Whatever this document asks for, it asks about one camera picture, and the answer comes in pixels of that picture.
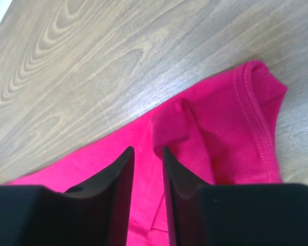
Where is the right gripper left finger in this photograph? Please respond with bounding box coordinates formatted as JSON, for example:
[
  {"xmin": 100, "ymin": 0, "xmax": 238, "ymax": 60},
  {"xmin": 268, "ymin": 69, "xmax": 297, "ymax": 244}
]
[{"xmin": 0, "ymin": 147, "xmax": 134, "ymax": 245}]

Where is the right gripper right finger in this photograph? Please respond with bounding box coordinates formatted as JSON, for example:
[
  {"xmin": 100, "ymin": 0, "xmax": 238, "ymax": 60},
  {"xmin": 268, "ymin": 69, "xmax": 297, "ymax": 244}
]
[{"xmin": 163, "ymin": 148, "xmax": 308, "ymax": 245}]

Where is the pink red t shirt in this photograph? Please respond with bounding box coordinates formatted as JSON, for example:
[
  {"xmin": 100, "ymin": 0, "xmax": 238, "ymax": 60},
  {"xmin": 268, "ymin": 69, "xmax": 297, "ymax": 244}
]
[{"xmin": 12, "ymin": 60, "xmax": 287, "ymax": 245}]

